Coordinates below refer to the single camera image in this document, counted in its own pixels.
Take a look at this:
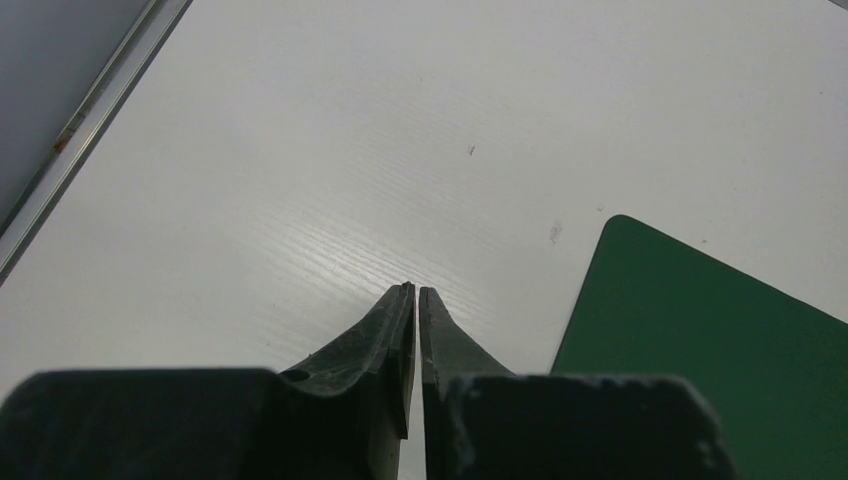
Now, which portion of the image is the green placemat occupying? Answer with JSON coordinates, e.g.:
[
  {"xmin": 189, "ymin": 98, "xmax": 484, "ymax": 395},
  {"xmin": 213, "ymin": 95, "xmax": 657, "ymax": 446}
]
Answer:
[{"xmin": 552, "ymin": 215, "xmax": 847, "ymax": 479}]

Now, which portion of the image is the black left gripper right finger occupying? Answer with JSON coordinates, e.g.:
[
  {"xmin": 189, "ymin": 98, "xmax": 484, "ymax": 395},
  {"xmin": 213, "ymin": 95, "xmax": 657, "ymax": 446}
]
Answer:
[{"xmin": 419, "ymin": 287, "xmax": 737, "ymax": 479}]

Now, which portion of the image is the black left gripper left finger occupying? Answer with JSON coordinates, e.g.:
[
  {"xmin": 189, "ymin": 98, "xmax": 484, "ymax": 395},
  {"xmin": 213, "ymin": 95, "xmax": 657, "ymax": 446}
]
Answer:
[{"xmin": 1, "ymin": 283, "xmax": 415, "ymax": 479}]

